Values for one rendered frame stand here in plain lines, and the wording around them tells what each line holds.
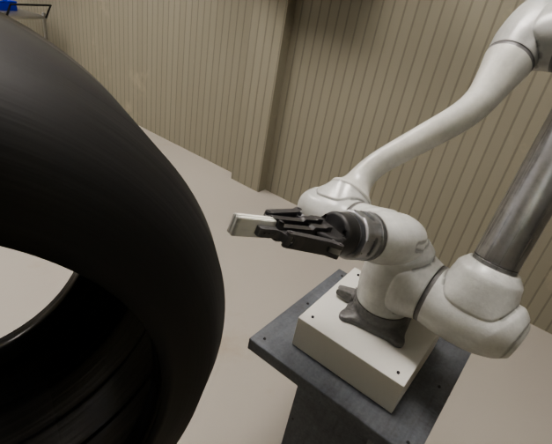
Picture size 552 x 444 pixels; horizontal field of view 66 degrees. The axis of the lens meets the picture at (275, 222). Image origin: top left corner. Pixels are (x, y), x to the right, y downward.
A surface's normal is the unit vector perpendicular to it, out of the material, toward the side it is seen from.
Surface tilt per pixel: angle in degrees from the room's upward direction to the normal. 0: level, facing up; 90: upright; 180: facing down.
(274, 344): 0
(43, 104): 50
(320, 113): 90
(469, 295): 70
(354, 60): 90
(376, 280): 92
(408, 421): 0
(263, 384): 0
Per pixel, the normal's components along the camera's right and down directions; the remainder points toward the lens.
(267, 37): -0.62, 0.31
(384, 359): 0.13, -0.83
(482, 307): -0.42, 0.04
